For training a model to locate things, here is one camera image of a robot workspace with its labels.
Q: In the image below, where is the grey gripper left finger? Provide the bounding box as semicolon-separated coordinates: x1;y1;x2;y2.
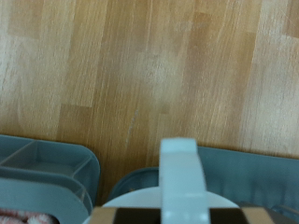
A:
90;205;163;224

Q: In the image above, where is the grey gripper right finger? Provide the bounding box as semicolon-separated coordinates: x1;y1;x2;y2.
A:
207;205;277;224

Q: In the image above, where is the white mug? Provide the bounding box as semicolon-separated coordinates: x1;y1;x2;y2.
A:
81;137;242;224

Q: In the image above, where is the dark grey cutlery holder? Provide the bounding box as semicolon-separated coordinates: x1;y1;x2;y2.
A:
107;145;299;223

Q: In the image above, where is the grey plastic crate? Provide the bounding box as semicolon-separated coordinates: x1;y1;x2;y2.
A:
0;133;102;224

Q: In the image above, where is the pink checkered towel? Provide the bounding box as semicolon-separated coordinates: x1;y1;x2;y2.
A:
0;208;52;224

